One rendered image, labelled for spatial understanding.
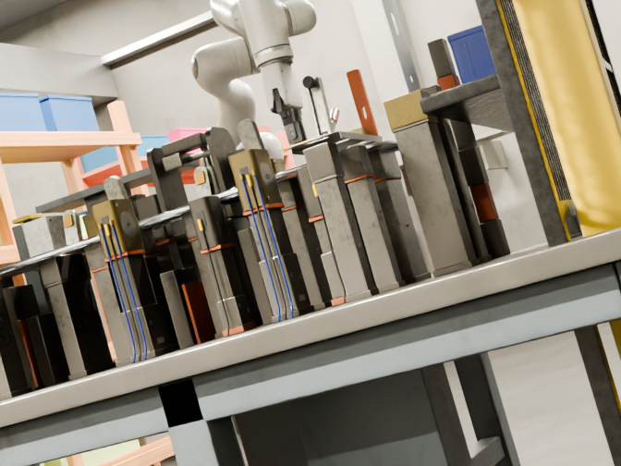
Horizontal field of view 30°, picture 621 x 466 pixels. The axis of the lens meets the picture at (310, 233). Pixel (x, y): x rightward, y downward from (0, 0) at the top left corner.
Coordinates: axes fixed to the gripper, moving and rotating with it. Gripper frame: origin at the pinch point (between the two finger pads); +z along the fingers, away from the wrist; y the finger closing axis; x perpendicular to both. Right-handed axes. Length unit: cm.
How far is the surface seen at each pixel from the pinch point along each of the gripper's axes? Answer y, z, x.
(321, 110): -20.2, -6.2, 0.3
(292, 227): 0.5, 19.1, -6.5
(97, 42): -692, -244, -406
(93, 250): 1, 10, -55
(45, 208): -32, -8, -85
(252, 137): 12.7, -0.2, -4.7
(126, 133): -334, -82, -215
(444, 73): -19.0, -4.8, 30.4
